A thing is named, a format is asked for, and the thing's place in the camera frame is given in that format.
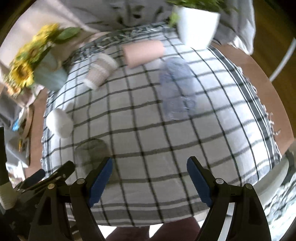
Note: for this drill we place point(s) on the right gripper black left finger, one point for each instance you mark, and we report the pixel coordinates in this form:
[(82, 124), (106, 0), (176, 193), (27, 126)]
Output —
[(51, 221)]

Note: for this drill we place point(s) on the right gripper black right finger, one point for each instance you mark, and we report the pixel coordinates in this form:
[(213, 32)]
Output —
[(235, 212)]

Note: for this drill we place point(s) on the white plastic cup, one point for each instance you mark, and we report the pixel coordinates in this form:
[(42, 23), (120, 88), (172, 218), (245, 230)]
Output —
[(59, 123)]

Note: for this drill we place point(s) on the clear blue glass cup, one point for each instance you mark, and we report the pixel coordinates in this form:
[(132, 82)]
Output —
[(177, 89)]

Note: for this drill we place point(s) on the patterned paper cup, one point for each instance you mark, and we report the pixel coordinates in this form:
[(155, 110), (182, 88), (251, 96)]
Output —
[(99, 71)]

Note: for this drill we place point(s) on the pink cup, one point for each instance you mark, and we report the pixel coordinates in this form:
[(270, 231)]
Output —
[(142, 52)]

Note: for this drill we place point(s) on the round wooden tray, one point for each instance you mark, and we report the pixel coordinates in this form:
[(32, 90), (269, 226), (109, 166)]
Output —
[(26, 123)]

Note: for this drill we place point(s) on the sunflower bouquet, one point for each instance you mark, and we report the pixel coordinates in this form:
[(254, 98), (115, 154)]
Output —
[(22, 68)]

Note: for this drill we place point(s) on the teal ribbed flower vase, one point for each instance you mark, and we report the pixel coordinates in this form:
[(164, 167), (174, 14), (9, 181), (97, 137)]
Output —
[(50, 73)]

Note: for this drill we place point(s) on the checkered grey white tablecloth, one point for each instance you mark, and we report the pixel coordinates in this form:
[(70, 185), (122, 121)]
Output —
[(230, 132)]

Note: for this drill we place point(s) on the white plant pot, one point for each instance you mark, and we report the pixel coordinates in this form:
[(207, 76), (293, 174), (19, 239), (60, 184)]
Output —
[(196, 27)]

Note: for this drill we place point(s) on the green potted plant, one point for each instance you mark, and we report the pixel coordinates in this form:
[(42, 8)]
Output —
[(215, 6)]

